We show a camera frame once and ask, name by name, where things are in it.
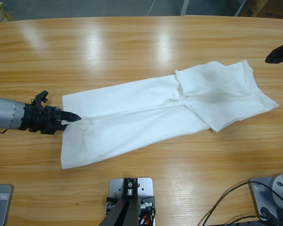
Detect dark camera post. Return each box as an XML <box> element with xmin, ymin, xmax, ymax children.
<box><xmin>101</xmin><ymin>197</ymin><xmax>140</xmax><ymax>226</ymax></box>

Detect cardboard box with blue print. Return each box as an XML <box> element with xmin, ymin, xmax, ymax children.
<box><xmin>239</xmin><ymin>0</ymin><xmax>269</xmax><ymax>17</ymax></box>

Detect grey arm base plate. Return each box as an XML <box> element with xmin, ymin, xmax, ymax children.
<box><xmin>249</xmin><ymin>177</ymin><xmax>283</xmax><ymax>222</ymax></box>
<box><xmin>0</xmin><ymin>184</ymin><xmax>14</xmax><ymax>226</ymax></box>

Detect black and orange cable bundle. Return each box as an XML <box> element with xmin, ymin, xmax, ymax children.
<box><xmin>138</xmin><ymin>208</ymin><xmax>158</xmax><ymax>226</ymax></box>

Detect white metal frame leg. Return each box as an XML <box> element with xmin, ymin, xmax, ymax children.
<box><xmin>180</xmin><ymin>0</ymin><xmax>192</xmax><ymax>16</ymax></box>
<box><xmin>234</xmin><ymin>0</ymin><xmax>249</xmax><ymax>16</ymax></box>

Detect black bracket with silver bolt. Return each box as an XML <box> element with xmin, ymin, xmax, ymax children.
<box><xmin>122</xmin><ymin>178</ymin><xmax>139</xmax><ymax>200</ymax></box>

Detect cardboard box with dark lettering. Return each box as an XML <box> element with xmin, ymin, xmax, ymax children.
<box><xmin>257</xmin><ymin>0</ymin><xmax>283</xmax><ymax>19</ymax></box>

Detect long black cable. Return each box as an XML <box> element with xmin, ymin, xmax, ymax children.
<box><xmin>202</xmin><ymin>181</ymin><xmax>283</xmax><ymax>226</ymax></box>

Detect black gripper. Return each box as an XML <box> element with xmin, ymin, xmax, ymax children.
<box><xmin>20</xmin><ymin>103</ymin><xmax>83</xmax><ymax>135</ymax></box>

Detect white camera mounting plate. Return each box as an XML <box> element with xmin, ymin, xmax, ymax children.
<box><xmin>105</xmin><ymin>178</ymin><xmax>156</xmax><ymax>226</ymax></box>

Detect white T-shirt with UNITREE print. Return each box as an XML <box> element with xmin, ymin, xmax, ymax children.
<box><xmin>60</xmin><ymin>60</ymin><xmax>280</xmax><ymax>170</ymax></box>

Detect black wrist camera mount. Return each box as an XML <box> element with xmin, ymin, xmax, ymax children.
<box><xmin>30</xmin><ymin>90</ymin><xmax>49</xmax><ymax>109</ymax></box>

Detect wooden pallet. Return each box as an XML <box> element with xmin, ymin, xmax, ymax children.
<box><xmin>0</xmin><ymin>1</ymin><xmax>14</xmax><ymax>23</ymax></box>

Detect black block with silver connector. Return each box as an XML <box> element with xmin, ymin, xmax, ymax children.
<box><xmin>138</xmin><ymin>195</ymin><xmax>156</xmax><ymax>212</ymax></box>

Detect black and silver clamp fitting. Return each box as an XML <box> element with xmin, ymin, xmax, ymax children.
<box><xmin>105</xmin><ymin>197</ymin><xmax>118</xmax><ymax>215</ymax></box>

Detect thin black cable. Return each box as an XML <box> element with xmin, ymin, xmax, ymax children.
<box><xmin>226</xmin><ymin>213</ymin><xmax>262</xmax><ymax>226</ymax></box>

